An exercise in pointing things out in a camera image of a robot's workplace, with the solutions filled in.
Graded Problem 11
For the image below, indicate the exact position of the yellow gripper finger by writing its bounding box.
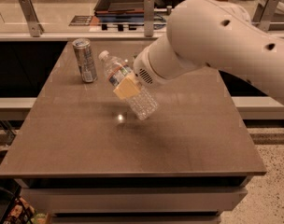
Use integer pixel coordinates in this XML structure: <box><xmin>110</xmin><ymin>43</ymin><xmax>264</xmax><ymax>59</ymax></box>
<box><xmin>113</xmin><ymin>75</ymin><xmax>142</xmax><ymax>100</ymax></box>

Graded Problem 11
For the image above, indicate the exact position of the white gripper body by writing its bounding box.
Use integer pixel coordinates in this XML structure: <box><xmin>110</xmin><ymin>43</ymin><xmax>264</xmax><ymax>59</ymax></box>
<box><xmin>133</xmin><ymin>47</ymin><xmax>167</xmax><ymax>86</ymax></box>

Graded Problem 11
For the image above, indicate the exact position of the clear plastic water bottle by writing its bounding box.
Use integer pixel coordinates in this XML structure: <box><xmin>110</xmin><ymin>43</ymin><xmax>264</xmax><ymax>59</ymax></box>
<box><xmin>98</xmin><ymin>50</ymin><xmax>158</xmax><ymax>120</ymax></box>

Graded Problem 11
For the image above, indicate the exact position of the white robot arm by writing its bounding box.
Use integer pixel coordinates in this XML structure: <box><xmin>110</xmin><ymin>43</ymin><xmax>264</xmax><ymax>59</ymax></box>
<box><xmin>130</xmin><ymin>0</ymin><xmax>284</xmax><ymax>105</ymax></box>

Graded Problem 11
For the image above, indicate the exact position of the silver drink can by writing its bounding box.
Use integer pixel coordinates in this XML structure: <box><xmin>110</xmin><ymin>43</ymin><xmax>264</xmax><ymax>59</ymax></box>
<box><xmin>72</xmin><ymin>38</ymin><xmax>97</xmax><ymax>83</ymax></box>

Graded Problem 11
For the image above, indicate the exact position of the open dark tray box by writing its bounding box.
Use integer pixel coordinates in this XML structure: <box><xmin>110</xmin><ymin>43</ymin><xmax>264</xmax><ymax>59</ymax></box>
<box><xmin>94</xmin><ymin>0</ymin><xmax>144</xmax><ymax>15</ymax></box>

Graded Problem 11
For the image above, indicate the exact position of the grey table drawer base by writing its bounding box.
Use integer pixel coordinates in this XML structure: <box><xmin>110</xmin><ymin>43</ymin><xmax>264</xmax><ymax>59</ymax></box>
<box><xmin>21</xmin><ymin>186</ymin><xmax>248</xmax><ymax>224</ymax></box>

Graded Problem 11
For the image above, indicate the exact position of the colourful snack bag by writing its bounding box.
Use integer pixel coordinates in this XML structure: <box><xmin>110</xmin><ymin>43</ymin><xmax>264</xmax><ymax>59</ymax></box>
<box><xmin>2</xmin><ymin>197</ymin><xmax>50</xmax><ymax>224</ymax></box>

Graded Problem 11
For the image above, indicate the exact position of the middle metal railing bracket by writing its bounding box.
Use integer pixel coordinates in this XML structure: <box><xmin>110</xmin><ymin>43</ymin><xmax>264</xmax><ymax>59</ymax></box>
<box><xmin>144</xmin><ymin>0</ymin><xmax>154</xmax><ymax>37</ymax></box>

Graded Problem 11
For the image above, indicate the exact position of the metal railing bracket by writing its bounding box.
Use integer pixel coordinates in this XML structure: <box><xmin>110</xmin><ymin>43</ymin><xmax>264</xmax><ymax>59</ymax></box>
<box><xmin>18</xmin><ymin>0</ymin><xmax>44</xmax><ymax>37</ymax></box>
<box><xmin>144</xmin><ymin>0</ymin><xmax>154</xmax><ymax>37</ymax></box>
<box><xmin>252</xmin><ymin>0</ymin><xmax>281</xmax><ymax>32</ymax></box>

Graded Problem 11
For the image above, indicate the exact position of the left metal railing bracket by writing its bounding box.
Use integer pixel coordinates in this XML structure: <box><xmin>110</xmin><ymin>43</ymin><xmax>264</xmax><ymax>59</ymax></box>
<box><xmin>18</xmin><ymin>0</ymin><xmax>44</xmax><ymax>37</ymax></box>

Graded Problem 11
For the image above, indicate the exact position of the right metal railing bracket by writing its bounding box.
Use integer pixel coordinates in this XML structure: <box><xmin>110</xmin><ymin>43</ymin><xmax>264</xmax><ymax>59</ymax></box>
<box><xmin>252</xmin><ymin>0</ymin><xmax>281</xmax><ymax>32</ymax></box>

